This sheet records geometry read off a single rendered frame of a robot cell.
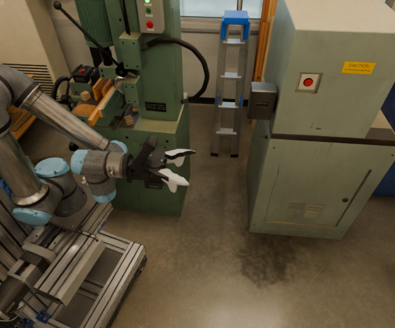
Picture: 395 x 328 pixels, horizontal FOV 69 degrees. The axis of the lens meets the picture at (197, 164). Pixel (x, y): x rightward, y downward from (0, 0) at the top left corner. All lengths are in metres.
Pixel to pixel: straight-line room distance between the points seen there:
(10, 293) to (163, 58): 1.17
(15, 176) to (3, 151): 0.10
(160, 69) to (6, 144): 0.86
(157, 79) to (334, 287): 1.64
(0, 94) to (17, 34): 2.32
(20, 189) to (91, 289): 0.89
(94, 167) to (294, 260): 1.59
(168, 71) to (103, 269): 1.17
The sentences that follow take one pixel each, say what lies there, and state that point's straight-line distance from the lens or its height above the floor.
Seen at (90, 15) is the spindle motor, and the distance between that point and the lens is 1.60.
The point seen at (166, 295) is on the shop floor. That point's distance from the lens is 1.95.
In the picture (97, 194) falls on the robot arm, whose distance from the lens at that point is 0.96.
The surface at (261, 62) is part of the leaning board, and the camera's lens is 2.75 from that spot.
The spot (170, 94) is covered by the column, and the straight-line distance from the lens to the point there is 1.61.
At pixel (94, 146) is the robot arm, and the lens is 1.00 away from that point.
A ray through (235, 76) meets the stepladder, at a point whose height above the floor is 0.75.
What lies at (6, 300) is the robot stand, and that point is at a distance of 1.30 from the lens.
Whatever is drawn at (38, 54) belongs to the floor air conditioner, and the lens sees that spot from 3.21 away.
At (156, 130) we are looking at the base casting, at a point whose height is 0.80.
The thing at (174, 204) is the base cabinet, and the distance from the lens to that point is 2.10.
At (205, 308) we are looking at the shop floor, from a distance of 1.91.
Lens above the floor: 1.81
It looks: 45 degrees down
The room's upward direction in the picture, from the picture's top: straight up
